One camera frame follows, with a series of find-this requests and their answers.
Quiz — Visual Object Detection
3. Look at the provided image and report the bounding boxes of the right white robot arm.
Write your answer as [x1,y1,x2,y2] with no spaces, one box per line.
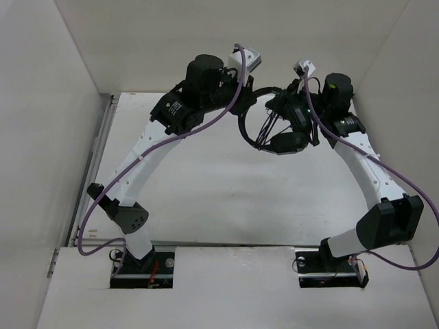
[295,73,424,270]

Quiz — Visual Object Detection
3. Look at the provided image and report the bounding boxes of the left aluminium rail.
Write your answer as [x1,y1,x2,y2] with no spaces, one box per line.
[46,94,119,278]

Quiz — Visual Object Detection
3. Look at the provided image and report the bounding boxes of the purple cable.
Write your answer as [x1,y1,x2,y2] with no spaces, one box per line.
[77,43,248,256]
[303,67,439,271]

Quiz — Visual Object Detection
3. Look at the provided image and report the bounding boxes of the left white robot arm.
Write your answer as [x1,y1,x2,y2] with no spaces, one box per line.
[86,49,261,272]

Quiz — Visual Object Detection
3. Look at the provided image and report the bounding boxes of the black headphones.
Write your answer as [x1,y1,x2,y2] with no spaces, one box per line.
[238,87,320,155]

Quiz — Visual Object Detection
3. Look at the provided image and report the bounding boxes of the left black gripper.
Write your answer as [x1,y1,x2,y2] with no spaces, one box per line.
[202,66,259,117]

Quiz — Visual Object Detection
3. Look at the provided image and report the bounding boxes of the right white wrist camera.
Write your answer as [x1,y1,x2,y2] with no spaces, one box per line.
[293,58,316,77]

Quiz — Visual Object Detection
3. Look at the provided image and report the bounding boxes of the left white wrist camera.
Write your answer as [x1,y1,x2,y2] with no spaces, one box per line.
[226,48,261,85]

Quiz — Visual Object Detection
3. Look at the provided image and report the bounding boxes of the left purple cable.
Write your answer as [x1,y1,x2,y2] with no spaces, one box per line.
[77,43,248,256]

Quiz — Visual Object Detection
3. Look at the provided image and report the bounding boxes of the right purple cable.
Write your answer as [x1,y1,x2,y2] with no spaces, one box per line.
[303,67,439,271]

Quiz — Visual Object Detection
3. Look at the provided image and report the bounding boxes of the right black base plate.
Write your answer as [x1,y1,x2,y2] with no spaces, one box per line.
[292,248,370,289]

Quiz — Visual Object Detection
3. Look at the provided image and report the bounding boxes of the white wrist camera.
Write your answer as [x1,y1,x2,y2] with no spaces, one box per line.
[226,48,261,85]
[293,58,316,77]

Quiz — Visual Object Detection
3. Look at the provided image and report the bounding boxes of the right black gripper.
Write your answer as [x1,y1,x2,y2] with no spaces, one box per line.
[265,78,331,120]

